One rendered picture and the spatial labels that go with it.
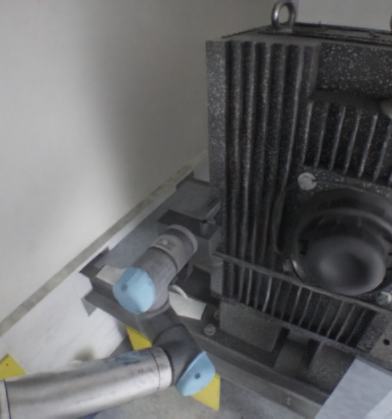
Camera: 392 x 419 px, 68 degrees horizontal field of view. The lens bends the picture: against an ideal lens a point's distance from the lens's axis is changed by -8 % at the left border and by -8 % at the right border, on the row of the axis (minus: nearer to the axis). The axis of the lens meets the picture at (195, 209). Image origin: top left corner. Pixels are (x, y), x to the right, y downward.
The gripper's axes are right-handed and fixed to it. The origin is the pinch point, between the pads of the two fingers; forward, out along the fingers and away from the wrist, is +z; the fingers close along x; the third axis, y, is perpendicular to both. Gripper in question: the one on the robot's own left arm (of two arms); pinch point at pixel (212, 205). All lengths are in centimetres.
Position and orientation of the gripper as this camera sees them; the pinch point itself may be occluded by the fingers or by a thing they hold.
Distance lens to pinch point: 74.5
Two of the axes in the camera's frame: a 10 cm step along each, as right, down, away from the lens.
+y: -0.4, -8.0, -6.0
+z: 5.1, -5.4, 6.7
